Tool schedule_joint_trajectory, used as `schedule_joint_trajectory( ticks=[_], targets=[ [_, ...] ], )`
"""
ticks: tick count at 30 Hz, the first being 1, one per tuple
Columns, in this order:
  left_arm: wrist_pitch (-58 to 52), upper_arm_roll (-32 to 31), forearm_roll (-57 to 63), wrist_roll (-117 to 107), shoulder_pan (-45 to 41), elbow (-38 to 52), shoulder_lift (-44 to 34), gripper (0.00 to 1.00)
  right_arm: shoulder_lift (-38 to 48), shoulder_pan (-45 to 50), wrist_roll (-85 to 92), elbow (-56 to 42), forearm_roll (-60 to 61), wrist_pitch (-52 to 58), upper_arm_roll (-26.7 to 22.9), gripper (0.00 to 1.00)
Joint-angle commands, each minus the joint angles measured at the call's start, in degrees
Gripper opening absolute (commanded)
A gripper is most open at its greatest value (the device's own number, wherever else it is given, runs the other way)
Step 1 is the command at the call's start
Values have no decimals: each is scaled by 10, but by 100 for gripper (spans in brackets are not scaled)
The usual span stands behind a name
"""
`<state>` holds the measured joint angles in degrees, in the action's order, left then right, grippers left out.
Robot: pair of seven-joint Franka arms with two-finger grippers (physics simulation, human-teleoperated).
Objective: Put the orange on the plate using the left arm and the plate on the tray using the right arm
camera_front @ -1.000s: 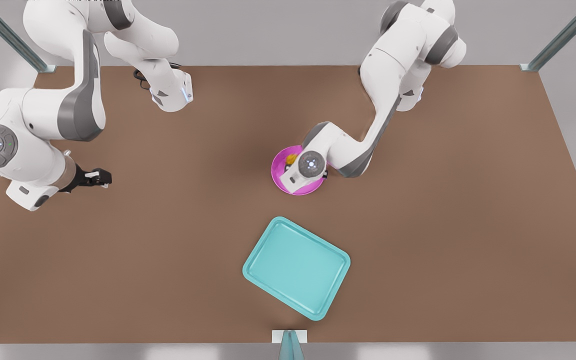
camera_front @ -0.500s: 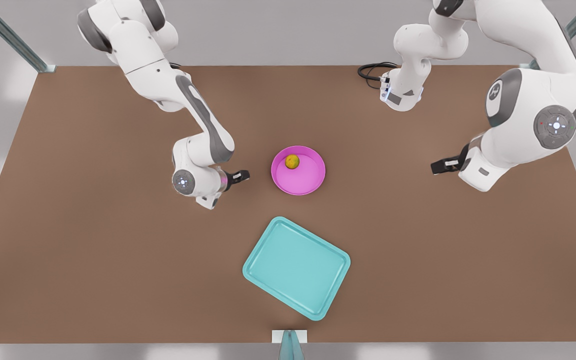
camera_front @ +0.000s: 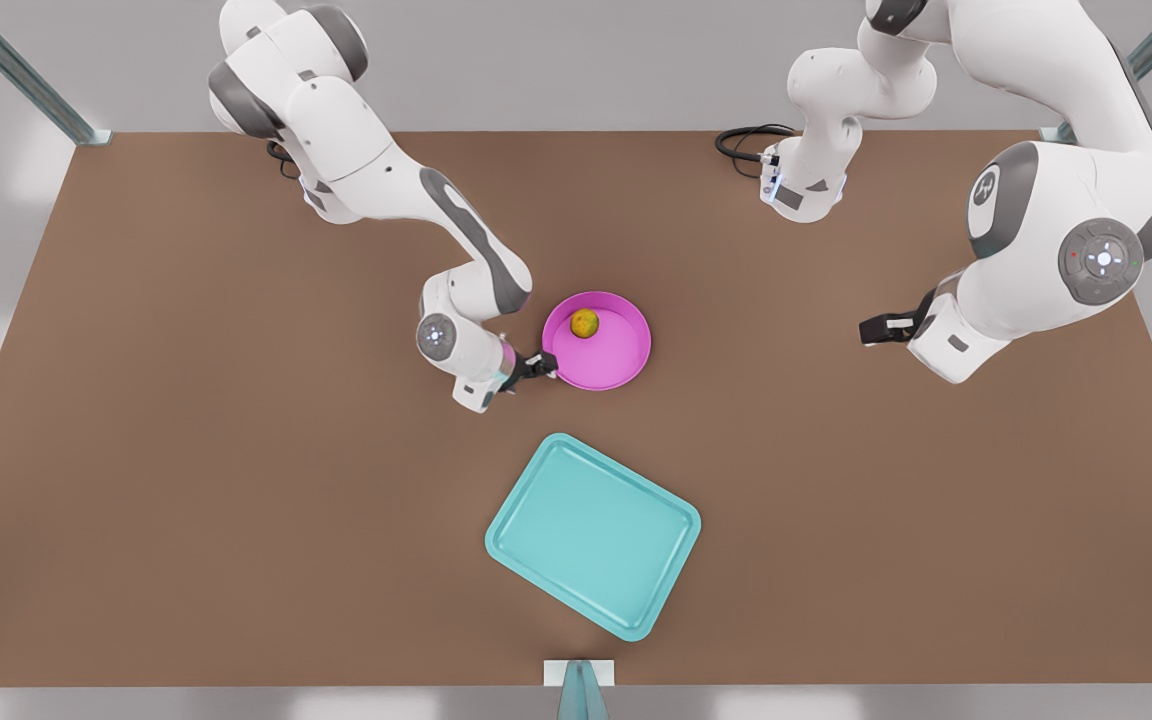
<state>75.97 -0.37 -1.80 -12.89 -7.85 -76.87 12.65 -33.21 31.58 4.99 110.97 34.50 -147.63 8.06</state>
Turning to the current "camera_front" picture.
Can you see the orange fruit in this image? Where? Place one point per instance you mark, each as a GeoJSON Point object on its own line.
{"type": "Point", "coordinates": [585, 323]}

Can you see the pink round plate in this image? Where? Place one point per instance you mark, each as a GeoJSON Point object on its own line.
{"type": "Point", "coordinates": [597, 341]}

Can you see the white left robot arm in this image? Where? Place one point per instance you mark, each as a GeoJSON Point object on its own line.
{"type": "Point", "coordinates": [1046, 215]}

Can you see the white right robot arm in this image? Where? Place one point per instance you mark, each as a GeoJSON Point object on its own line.
{"type": "Point", "coordinates": [356, 150]}

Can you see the teal rectangular tray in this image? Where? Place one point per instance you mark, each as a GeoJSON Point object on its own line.
{"type": "Point", "coordinates": [593, 536]}

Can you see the silver frame post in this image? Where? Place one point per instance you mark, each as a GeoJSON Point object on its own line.
{"type": "Point", "coordinates": [21, 70]}
{"type": "Point", "coordinates": [579, 688]}
{"type": "Point", "coordinates": [1131, 65]}

